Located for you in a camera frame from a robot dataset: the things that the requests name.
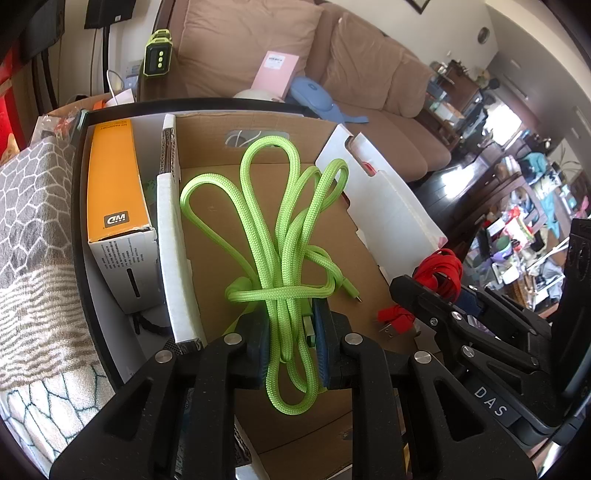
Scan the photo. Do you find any brown cushion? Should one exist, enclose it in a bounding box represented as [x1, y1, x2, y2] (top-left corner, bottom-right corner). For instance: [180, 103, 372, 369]
[323, 11, 411, 112]
[397, 58, 437, 118]
[178, 0, 324, 100]

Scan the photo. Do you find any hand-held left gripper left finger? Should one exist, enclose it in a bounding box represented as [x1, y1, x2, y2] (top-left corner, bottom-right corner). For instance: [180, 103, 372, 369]
[48, 314, 271, 480]

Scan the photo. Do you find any cluttered dining table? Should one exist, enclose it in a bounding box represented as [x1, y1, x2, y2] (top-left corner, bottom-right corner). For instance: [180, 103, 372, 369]
[462, 129, 591, 319]

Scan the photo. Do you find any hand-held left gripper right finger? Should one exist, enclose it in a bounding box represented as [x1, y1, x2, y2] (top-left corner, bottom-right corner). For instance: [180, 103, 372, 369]
[311, 302, 539, 480]

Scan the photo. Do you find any green black portable lamp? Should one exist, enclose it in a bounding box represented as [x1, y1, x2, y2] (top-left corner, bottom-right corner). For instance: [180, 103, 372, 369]
[144, 28, 174, 77]

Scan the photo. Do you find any white dome lamp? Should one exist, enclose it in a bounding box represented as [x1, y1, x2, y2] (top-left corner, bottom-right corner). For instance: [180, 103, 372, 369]
[233, 89, 289, 103]

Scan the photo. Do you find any red cable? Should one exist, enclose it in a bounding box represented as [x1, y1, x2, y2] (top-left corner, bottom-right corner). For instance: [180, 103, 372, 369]
[376, 248, 465, 342]

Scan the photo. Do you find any white cable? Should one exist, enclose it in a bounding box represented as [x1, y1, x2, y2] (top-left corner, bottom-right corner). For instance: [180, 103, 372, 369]
[105, 69, 125, 100]

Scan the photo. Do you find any blue massager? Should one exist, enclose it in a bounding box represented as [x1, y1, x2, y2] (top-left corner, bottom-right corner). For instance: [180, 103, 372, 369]
[288, 76, 370, 125]

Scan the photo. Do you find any pink box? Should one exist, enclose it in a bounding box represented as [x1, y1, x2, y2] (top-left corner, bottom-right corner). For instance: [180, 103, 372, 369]
[249, 52, 300, 100]

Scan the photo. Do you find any green braided cable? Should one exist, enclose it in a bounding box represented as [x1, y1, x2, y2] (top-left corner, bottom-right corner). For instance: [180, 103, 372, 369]
[179, 135, 363, 414]

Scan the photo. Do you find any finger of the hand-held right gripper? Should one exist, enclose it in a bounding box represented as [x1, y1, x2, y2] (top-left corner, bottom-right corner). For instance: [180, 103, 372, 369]
[389, 274, 543, 377]
[455, 284, 554, 342]

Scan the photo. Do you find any orange white carton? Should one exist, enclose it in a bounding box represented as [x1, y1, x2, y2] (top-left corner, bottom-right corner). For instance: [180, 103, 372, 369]
[85, 117, 167, 315]

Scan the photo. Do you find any grey printed blanket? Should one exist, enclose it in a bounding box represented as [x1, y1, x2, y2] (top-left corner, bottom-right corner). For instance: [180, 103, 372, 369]
[0, 136, 116, 480]

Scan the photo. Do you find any red package in clear bag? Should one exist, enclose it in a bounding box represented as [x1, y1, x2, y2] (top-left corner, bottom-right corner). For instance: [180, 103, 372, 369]
[348, 134, 384, 178]

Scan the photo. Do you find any brown sofa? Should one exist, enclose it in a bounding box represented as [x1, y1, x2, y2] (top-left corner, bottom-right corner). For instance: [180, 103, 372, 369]
[152, 0, 455, 183]

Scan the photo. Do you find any clear bag of sundries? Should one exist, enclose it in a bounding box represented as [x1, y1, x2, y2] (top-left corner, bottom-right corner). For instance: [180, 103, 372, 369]
[37, 108, 88, 144]

